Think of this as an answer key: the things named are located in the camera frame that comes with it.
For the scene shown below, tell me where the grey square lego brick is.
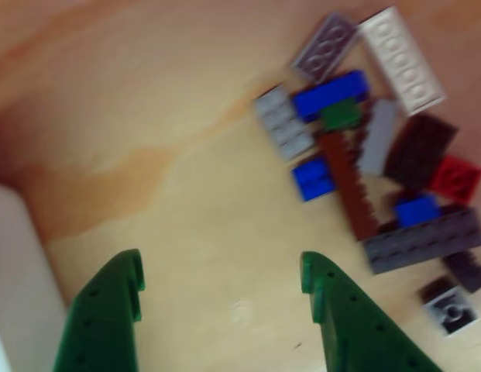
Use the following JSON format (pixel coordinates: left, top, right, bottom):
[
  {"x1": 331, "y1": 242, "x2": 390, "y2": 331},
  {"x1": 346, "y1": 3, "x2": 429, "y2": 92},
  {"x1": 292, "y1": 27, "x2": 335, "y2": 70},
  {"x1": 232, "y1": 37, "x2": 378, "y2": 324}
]
[{"x1": 420, "y1": 277, "x2": 479, "y2": 338}]

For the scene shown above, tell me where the white plastic bin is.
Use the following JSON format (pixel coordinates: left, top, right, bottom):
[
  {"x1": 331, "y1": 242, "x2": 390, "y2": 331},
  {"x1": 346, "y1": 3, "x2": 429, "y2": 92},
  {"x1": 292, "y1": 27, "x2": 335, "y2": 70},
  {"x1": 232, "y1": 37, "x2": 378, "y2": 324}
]
[{"x1": 0, "y1": 181, "x2": 73, "y2": 372}]

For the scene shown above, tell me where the dark grey long lego brick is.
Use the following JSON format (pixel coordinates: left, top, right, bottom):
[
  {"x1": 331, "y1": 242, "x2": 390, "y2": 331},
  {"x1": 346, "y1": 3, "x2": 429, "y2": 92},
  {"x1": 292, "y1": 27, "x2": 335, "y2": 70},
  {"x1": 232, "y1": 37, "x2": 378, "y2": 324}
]
[{"x1": 362, "y1": 207, "x2": 481, "y2": 274}]

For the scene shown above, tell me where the white long lego plate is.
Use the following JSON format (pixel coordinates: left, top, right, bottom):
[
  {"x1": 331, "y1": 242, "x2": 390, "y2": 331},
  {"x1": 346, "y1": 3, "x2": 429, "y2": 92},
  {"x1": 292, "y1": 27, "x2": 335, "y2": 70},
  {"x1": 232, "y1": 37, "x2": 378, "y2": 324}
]
[{"x1": 358, "y1": 5, "x2": 446, "y2": 117}]

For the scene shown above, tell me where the light grey studded lego brick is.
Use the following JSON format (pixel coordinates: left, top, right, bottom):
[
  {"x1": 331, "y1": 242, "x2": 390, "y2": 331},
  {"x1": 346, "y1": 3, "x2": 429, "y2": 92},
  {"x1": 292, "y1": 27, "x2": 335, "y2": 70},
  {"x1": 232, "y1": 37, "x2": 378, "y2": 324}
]
[{"x1": 253, "y1": 84, "x2": 317, "y2": 162}]

